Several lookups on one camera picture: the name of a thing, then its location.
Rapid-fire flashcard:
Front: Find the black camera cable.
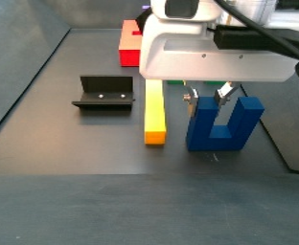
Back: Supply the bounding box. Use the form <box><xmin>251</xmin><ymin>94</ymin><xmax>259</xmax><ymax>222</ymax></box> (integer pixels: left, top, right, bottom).
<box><xmin>214</xmin><ymin>0</ymin><xmax>299</xmax><ymax>70</ymax></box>

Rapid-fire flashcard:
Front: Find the yellow long bar block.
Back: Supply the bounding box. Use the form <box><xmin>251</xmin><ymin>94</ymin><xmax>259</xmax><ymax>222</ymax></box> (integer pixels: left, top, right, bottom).
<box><xmin>144</xmin><ymin>79</ymin><xmax>165</xmax><ymax>145</ymax></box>

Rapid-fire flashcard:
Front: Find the green zigzag block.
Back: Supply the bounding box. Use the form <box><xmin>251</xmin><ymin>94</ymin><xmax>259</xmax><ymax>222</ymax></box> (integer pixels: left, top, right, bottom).
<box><xmin>165</xmin><ymin>80</ymin><xmax>224</xmax><ymax>86</ymax></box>

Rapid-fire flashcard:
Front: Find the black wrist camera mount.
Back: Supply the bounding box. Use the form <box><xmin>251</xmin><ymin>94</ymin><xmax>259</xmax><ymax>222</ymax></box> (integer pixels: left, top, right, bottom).
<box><xmin>214</xmin><ymin>25</ymin><xmax>299</xmax><ymax>77</ymax></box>

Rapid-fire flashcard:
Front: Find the black angle bracket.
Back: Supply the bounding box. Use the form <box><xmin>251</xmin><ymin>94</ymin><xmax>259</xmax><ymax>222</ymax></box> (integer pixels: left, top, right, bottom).
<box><xmin>72</xmin><ymin>75</ymin><xmax>135</xmax><ymax>110</ymax></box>

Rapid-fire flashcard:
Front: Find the red puzzle board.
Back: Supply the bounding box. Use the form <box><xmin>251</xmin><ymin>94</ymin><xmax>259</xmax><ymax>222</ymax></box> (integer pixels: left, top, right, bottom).
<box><xmin>119</xmin><ymin>20</ymin><xmax>141</xmax><ymax>67</ymax></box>

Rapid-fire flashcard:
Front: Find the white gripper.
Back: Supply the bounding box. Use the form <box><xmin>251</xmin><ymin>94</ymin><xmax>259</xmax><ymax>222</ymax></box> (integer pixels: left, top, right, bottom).
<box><xmin>139</xmin><ymin>0</ymin><xmax>295</xmax><ymax>117</ymax></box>

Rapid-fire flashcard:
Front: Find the blue U-shaped block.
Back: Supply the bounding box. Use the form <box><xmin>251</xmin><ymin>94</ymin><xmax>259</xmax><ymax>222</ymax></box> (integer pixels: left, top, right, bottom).
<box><xmin>186</xmin><ymin>97</ymin><xmax>264</xmax><ymax>151</ymax></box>

